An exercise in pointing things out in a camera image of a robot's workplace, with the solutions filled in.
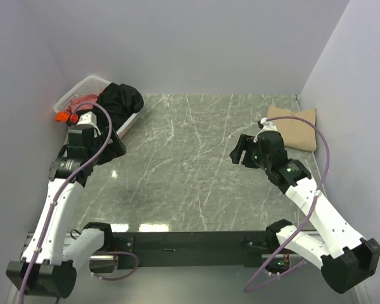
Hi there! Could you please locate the black t-shirt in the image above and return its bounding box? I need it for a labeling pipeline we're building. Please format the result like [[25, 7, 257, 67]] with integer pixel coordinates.
[[96, 83, 144, 138]]

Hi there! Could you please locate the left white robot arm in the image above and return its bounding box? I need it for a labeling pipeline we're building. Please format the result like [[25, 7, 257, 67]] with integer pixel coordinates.
[[6, 111, 126, 303]]

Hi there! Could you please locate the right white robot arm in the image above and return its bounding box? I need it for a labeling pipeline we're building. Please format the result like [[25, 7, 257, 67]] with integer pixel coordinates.
[[230, 118, 380, 294]]

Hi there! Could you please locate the folded tan t-shirt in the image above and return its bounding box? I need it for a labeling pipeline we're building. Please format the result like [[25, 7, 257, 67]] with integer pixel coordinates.
[[267, 105, 317, 152]]

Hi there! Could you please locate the pink t-shirt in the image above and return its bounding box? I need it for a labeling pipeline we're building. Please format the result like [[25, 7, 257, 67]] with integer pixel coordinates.
[[64, 94, 99, 114]]

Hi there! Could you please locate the orange t-shirt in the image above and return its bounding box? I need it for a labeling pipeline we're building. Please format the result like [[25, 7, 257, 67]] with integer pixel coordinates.
[[54, 111, 71, 123]]

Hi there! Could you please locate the white plastic basket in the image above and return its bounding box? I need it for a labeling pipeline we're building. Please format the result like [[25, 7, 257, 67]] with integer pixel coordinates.
[[53, 75, 141, 138]]

